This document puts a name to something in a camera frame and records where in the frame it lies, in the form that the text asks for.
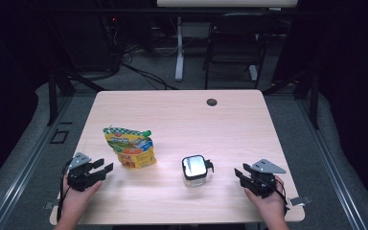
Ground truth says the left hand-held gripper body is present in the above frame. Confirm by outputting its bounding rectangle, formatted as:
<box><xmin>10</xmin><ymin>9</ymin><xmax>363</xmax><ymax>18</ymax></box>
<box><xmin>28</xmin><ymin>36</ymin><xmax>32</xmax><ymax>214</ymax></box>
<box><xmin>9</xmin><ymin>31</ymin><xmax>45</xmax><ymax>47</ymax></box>
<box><xmin>66</xmin><ymin>152</ymin><xmax>102</xmax><ymax>192</ymax></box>

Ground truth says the black floor cable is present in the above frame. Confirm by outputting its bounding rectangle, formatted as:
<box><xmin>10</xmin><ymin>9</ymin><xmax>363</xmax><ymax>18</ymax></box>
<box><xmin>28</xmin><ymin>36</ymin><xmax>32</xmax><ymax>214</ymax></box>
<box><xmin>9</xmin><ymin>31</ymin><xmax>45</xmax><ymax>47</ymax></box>
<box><xmin>120</xmin><ymin>61</ymin><xmax>177</xmax><ymax>91</ymax></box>

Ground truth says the dark computer tower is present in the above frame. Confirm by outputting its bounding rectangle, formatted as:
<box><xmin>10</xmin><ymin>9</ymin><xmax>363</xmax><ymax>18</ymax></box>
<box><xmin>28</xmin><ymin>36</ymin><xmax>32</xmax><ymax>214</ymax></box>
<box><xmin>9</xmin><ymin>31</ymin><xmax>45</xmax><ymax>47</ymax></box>
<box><xmin>53</xmin><ymin>12</ymin><xmax>121</xmax><ymax>73</ymax></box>

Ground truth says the yellow spout pouch green cap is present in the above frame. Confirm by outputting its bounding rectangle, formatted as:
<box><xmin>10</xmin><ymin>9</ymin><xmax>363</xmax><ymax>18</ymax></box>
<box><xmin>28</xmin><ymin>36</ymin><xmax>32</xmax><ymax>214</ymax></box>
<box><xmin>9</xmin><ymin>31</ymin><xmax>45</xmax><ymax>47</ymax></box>
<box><xmin>102</xmin><ymin>126</ymin><xmax>157</xmax><ymax>170</ymax></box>

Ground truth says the aluminium floor rail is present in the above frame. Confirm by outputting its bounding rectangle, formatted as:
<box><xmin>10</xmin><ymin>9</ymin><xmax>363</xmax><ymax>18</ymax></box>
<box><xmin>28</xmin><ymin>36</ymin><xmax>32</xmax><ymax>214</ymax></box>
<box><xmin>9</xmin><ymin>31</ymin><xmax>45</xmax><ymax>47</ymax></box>
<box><xmin>0</xmin><ymin>95</ymin><xmax>75</xmax><ymax>230</ymax></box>
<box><xmin>296</xmin><ymin>98</ymin><xmax>368</xmax><ymax>230</ymax></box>

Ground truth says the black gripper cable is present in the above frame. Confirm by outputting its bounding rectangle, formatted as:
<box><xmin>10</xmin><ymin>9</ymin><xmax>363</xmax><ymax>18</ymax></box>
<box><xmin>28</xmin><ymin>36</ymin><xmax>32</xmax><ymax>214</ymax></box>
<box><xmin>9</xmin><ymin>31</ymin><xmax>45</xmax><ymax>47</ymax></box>
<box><xmin>274</xmin><ymin>176</ymin><xmax>290</xmax><ymax>216</ymax></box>
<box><xmin>56</xmin><ymin>159</ymin><xmax>73</xmax><ymax>222</ymax></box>

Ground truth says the person's left hand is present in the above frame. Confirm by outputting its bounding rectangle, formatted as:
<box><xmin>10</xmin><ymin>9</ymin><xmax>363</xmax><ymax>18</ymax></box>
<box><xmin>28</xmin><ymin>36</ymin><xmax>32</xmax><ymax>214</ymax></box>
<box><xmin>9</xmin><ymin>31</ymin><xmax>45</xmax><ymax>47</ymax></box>
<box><xmin>61</xmin><ymin>175</ymin><xmax>104</xmax><ymax>219</ymax></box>

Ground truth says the black metal stand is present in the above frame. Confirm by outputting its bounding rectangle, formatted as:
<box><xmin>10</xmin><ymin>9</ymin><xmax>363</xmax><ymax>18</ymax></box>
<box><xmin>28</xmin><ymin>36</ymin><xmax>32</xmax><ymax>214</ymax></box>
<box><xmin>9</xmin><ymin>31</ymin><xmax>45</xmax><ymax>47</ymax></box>
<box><xmin>46</xmin><ymin>68</ymin><xmax>76</xmax><ymax>127</ymax></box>
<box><xmin>293</xmin><ymin>70</ymin><xmax>321</xmax><ymax>130</ymax></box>

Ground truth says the white desk leg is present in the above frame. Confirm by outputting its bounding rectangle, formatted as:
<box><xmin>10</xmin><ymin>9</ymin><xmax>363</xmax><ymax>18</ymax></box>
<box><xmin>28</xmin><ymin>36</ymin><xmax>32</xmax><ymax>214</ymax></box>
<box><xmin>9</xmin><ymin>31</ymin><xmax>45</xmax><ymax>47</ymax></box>
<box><xmin>174</xmin><ymin>15</ymin><xmax>186</xmax><ymax>82</ymax></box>

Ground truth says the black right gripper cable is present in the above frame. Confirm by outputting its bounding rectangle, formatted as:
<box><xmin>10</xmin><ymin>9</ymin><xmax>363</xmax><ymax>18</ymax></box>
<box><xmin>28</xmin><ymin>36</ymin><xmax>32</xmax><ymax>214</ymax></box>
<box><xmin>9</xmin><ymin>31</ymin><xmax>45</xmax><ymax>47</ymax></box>
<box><xmin>274</xmin><ymin>176</ymin><xmax>290</xmax><ymax>216</ymax></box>

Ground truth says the black chair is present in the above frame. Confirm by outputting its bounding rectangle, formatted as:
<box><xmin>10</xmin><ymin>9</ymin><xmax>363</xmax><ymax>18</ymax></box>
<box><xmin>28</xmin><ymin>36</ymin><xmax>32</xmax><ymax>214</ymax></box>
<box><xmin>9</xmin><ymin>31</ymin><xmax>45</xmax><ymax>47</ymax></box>
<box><xmin>203</xmin><ymin>12</ymin><xmax>278</xmax><ymax>90</ymax></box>

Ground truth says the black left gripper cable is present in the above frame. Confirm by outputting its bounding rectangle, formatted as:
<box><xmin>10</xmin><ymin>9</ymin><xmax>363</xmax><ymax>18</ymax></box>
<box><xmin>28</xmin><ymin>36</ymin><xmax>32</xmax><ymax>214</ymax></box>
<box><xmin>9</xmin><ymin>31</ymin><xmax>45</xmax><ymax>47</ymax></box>
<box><xmin>56</xmin><ymin>159</ymin><xmax>73</xmax><ymax>222</ymax></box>

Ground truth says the person's right hand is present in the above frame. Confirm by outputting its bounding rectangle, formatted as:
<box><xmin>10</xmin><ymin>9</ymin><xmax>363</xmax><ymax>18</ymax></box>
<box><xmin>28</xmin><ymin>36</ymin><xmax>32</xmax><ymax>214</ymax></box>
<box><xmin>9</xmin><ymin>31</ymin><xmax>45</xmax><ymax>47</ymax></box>
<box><xmin>243</xmin><ymin>185</ymin><xmax>287</xmax><ymax>221</ymax></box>

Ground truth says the grey tape strip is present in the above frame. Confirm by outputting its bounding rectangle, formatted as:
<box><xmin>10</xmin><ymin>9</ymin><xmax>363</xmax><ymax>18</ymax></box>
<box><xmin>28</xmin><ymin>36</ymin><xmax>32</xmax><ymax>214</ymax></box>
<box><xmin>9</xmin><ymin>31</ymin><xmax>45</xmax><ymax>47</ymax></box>
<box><xmin>287</xmin><ymin>195</ymin><xmax>312</xmax><ymax>207</ymax></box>
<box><xmin>43</xmin><ymin>200</ymin><xmax>61</xmax><ymax>211</ymax></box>

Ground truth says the clear square jar black lid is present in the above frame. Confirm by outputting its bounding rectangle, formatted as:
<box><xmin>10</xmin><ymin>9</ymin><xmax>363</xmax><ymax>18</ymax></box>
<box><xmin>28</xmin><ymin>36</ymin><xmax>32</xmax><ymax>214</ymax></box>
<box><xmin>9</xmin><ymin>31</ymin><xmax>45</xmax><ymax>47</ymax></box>
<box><xmin>181</xmin><ymin>154</ymin><xmax>215</xmax><ymax>189</ymax></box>

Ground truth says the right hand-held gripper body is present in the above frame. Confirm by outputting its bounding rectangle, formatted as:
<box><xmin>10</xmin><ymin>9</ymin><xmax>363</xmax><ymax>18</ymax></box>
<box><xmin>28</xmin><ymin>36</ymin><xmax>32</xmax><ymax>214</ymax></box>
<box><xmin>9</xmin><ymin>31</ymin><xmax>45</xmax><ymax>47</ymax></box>
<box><xmin>241</xmin><ymin>158</ymin><xmax>287</xmax><ymax>198</ymax></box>

